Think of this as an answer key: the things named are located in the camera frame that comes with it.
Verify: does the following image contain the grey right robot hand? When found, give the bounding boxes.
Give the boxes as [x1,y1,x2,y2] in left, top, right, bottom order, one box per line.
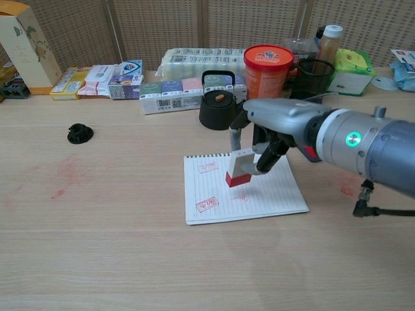
[229,98,333,178]

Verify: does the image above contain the tall cream box orange end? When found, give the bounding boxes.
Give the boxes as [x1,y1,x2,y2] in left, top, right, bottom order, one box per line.
[0,5,63,95]

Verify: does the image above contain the pink wet wipes pack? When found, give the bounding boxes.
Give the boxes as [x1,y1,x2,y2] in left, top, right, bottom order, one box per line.
[77,64,123,99]

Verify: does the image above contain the blue tissue package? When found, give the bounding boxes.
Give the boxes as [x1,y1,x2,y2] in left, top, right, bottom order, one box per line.
[390,48,415,92]

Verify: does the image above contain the black mesh pen cup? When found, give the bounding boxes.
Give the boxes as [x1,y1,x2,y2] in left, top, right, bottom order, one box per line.
[289,59,336,102]

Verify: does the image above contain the large white paper roll pack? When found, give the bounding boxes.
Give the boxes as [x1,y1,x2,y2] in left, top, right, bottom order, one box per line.
[155,47,249,80]

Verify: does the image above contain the white and blue small box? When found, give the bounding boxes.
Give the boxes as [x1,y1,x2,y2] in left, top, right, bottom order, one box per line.
[113,59,143,78]

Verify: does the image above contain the white spiral notepad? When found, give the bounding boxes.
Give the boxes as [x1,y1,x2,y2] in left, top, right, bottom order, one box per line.
[183,152,310,226]

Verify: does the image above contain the yellow printed snack box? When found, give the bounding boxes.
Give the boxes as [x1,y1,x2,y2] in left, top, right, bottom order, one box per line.
[49,67,93,101]

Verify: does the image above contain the brown bottle with white cap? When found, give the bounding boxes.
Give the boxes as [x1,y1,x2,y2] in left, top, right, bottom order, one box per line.
[313,24,344,74]

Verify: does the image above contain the orange tub with lid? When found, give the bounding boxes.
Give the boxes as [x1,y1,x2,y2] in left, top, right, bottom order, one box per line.
[243,44,294,102]

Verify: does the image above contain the dark bottle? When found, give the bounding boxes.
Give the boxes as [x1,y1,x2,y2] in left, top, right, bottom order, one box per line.
[313,26,326,46]

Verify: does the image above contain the clear plastic container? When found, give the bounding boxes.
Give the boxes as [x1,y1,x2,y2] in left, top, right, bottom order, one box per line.
[281,37,320,78]

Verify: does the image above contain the multicolour pocket tissue multipack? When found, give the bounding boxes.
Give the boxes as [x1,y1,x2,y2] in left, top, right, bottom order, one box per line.
[139,76,247,116]

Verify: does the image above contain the black teapot with handle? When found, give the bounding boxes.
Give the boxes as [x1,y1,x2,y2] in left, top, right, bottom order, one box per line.
[198,70,249,131]

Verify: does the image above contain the small black round plastic part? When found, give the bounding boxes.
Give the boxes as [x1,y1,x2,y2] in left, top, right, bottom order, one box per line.
[67,122,95,145]

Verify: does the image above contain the purple box with peach print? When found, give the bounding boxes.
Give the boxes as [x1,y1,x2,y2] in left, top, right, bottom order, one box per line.
[107,74,145,100]

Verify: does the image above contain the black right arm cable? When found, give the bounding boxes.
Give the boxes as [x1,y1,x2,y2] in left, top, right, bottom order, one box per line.
[352,179,415,218]

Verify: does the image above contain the green tissue box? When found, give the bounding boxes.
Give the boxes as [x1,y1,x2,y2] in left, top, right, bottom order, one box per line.
[326,47,377,97]

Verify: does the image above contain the black slotted rack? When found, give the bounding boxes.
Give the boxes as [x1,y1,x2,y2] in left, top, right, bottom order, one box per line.
[0,77,32,100]

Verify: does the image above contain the perforated wooden folding screen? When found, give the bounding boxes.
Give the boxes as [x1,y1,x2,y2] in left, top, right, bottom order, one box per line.
[0,0,415,75]

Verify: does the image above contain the white and red stamp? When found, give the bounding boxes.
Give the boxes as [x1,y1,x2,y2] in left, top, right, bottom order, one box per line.
[225,148,255,188]

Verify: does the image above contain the gold foil box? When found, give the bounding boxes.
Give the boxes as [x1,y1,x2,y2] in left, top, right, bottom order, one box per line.
[0,62,17,82]

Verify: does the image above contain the pale blue round disc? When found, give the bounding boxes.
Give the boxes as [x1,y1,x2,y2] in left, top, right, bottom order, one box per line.
[371,76,399,91]

